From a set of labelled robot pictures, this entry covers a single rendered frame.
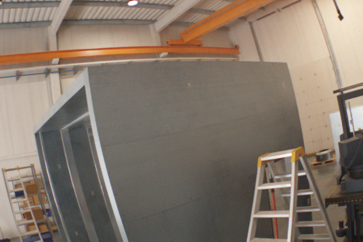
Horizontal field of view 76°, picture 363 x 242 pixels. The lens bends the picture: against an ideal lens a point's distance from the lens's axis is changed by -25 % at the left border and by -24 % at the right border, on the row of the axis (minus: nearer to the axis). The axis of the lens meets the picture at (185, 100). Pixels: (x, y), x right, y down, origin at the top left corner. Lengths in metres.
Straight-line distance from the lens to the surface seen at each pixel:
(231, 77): 2.80
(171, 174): 2.20
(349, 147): 3.27
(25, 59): 10.49
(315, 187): 2.47
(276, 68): 3.51
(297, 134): 3.66
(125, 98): 2.08
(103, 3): 10.95
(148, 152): 2.10
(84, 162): 5.53
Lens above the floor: 2.64
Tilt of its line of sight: 6 degrees up
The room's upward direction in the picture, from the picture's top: 12 degrees counter-clockwise
